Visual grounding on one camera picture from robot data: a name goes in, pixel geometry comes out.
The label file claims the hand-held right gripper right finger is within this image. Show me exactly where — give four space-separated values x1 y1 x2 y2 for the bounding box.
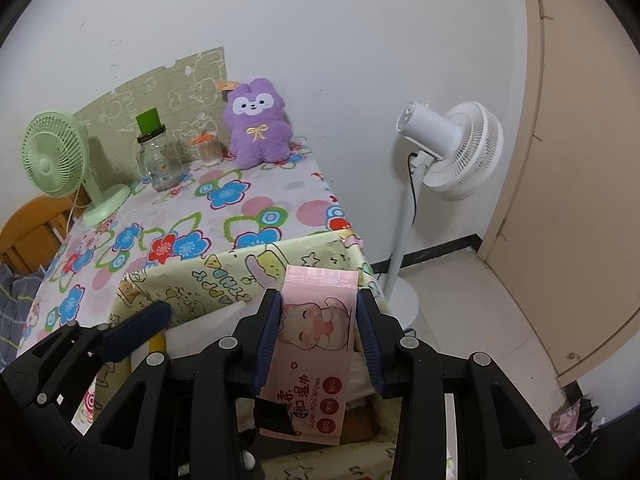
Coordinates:
356 287 576 480

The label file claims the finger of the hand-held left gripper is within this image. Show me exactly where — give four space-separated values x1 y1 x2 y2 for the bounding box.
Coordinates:
99 301 174 362

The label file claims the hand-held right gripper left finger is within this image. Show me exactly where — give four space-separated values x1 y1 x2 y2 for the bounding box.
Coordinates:
90 287 284 480

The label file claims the pink wipes pack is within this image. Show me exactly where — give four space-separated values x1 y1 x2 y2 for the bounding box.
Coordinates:
257 265 361 447

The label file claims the yellow cartoon print box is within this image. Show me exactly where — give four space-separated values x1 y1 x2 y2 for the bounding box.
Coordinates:
109 230 401 480

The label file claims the grey plaid pillow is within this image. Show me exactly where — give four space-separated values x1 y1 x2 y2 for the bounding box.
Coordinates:
0 262 43 366

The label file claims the floral tablecloth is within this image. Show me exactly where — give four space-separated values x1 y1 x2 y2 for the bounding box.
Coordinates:
15 142 373 441

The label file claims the wooden bed headboard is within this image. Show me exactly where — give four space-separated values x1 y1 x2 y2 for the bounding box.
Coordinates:
0 195 88 276

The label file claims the glass jar with green lid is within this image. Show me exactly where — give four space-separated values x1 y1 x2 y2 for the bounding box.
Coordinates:
136 109 182 192

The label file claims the green desk fan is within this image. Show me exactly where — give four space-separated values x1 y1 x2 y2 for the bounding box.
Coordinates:
21 110 132 228

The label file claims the toothpick jar with orange lid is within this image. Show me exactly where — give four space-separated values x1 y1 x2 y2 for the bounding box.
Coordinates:
192 131 223 167

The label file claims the purple plush bunny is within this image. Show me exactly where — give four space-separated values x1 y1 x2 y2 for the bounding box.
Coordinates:
220 77 295 170

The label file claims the pink packet pile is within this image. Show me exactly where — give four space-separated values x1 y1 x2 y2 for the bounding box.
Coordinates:
550 397 608 461

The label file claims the white standing fan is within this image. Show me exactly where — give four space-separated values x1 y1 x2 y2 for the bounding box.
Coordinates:
382 101 504 333

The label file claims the green patterned board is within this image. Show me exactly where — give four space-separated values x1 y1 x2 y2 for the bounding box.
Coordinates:
74 47 228 186

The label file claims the beige door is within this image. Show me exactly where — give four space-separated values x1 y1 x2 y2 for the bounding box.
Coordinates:
482 0 640 378

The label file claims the black standing fan cable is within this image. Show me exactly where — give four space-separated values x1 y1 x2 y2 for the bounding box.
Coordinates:
406 151 421 223

